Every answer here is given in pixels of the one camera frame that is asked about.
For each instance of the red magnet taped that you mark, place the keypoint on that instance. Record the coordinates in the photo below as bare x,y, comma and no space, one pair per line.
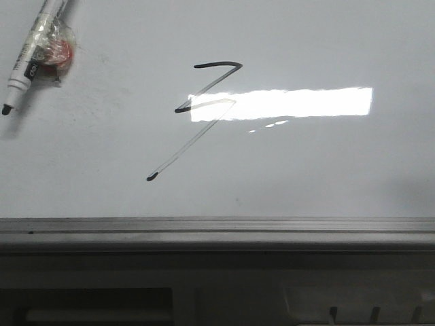
55,52

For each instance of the white black whiteboard marker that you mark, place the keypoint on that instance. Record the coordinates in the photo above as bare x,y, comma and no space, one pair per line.
24,70

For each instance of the white whiteboard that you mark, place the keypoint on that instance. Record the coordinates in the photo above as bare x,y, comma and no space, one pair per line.
231,108

